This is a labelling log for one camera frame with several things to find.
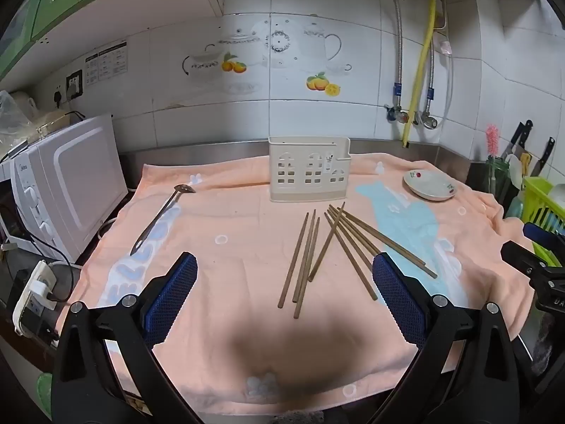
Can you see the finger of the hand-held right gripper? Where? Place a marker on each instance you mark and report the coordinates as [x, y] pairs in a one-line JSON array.
[[545, 236], [525, 258]]

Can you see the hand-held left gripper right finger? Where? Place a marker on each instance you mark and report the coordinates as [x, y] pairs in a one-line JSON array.
[[397, 300]]

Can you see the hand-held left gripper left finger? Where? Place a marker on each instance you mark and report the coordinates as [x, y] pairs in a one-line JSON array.
[[174, 296]]

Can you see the bunch of wooden chopsticks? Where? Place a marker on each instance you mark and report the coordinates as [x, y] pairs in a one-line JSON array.
[[337, 220]]

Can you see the cream plastic utensil holder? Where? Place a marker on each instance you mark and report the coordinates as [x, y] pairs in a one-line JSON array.
[[309, 195]]

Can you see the person's right hand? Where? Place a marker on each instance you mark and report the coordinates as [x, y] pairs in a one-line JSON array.
[[545, 353]]

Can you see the lime green plastic basket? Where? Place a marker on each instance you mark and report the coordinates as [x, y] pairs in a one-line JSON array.
[[540, 198]]

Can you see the teal bottle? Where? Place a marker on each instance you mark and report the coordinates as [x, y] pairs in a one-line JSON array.
[[515, 205]]

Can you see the glass jar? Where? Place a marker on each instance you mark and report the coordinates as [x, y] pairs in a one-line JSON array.
[[496, 176]]

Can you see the white spoon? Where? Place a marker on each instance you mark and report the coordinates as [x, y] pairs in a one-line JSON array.
[[514, 165]]

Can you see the metal ladle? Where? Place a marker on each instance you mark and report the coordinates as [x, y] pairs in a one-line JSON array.
[[159, 218]]

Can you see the pink bottle brush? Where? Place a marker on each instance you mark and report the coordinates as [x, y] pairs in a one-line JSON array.
[[492, 141]]

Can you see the peach printed towel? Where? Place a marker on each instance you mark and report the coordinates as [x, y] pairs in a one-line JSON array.
[[247, 212]]

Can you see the white floral plate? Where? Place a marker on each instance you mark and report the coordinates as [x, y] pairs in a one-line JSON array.
[[428, 183]]

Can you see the white plug adapter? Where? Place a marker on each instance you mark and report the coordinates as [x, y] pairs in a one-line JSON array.
[[42, 287]]

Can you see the white power strip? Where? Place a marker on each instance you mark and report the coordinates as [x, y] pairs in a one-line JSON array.
[[22, 313]]

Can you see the green cloth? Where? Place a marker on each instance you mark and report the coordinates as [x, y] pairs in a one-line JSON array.
[[44, 388]]

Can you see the chrome water valve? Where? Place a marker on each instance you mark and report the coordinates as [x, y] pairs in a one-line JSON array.
[[427, 120]]

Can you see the clear thin tube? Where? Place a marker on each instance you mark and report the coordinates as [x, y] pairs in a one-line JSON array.
[[451, 84]]

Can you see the water valve with red knob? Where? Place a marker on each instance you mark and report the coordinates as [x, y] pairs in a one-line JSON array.
[[399, 116]]

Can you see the pink tag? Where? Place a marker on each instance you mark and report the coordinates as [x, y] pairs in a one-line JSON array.
[[446, 48]]

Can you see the clear plastic bag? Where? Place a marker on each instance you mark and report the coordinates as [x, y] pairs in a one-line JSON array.
[[13, 110]]

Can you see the white wall socket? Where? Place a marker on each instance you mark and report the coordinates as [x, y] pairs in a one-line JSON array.
[[59, 98]]

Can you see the teaware and fruit wall decal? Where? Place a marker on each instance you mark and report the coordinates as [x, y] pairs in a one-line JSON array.
[[318, 83]]

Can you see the black wall socket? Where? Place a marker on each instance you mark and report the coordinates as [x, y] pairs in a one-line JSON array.
[[74, 85]]

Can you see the wall notice sticker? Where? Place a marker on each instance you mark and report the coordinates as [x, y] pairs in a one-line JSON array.
[[106, 64]]

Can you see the green wall cabinet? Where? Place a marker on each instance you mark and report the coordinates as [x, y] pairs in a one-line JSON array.
[[66, 0]]

